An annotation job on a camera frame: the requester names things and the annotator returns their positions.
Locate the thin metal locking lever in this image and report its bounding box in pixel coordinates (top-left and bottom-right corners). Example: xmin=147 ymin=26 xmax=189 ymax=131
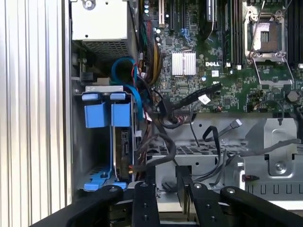
xmin=250 ymin=0 xmax=266 ymax=54

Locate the silver chipset heat sink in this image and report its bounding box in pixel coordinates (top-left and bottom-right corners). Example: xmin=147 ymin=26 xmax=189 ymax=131
xmin=171 ymin=52 xmax=197 ymax=76

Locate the coloured power wire bundle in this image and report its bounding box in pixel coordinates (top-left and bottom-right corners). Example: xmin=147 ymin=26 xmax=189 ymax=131
xmin=141 ymin=18 xmax=164 ymax=88

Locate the black sleeved disk wire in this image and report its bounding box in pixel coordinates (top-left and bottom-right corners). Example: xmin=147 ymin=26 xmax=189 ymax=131
xmin=134 ymin=133 xmax=177 ymax=171

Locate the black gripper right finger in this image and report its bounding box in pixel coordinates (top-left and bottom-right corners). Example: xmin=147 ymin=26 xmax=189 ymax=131
xmin=177 ymin=166 xmax=303 ymax=227

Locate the grey sleeved wire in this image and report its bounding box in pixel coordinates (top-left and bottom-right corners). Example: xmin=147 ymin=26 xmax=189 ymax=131
xmin=226 ymin=139 xmax=302 ymax=166

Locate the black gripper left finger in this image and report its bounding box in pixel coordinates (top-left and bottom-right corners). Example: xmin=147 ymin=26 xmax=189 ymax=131
xmin=30 ymin=165 xmax=161 ymax=227

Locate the empty blue disk carrier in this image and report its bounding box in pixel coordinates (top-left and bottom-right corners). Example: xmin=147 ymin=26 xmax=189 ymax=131
xmin=81 ymin=92 xmax=111 ymax=191

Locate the dark grey PC case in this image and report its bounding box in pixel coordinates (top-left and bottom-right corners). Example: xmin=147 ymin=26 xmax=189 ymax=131
xmin=62 ymin=0 xmax=303 ymax=227

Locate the silver power supply unit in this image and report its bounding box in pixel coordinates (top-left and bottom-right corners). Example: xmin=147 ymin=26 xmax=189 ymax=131
xmin=71 ymin=0 xmax=139 ymax=62

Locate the black cable with white label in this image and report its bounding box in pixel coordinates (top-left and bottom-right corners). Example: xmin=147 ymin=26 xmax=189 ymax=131
xmin=160 ymin=82 xmax=223 ymax=119

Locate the black RAM slot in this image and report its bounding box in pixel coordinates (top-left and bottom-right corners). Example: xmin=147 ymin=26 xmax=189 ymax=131
xmin=287 ymin=0 xmax=296 ymax=64
xmin=223 ymin=0 xmax=232 ymax=66
xmin=295 ymin=0 xmax=303 ymax=64
xmin=233 ymin=0 xmax=242 ymax=67

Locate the black wire silver connector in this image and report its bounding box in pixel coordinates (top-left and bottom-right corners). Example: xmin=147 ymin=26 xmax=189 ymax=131
xmin=194 ymin=119 xmax=242 ymax=183

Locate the black expansion slot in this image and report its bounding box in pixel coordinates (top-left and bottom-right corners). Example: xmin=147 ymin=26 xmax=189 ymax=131
xmin=168 ymin=0 xmax=176 ymax=32
xmin=179 ymin=0 xmax=187 ymax=30

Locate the white expansion slot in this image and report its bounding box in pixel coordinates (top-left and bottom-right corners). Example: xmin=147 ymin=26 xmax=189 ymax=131
xmin=159 ymin=0 xmax=165 ymax=27

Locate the hard disk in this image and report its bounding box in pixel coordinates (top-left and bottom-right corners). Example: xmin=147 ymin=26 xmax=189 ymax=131
xmin=110 ymin=92 xmax=134 ymax=190

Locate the metal socket cover frame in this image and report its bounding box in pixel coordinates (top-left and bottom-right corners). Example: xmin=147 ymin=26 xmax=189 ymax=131
xmin=252 ymin=55 xmax=295 ymax=87

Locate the silver metal bracket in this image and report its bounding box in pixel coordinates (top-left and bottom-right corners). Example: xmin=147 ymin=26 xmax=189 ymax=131
xmin=245 ymin=117 xmax=298 ymax=177

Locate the green motherboard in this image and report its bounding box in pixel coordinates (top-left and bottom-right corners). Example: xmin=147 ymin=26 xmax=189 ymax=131
xmin=139 ymin=0 xmax=303 ymax=114

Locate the metal disk bay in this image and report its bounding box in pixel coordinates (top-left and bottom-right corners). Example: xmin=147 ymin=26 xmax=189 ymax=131
xmin=71 ymin=85 xmax=138 ymax=192

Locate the CPU socket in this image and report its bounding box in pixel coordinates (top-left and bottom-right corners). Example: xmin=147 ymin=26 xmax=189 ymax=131
xmin=245 ymin=8 xmax=288 ymax=61

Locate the blue flat data cable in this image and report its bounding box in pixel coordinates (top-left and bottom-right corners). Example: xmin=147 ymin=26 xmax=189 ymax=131
xmin=110 ymin=57 xmax=144 ymax=121

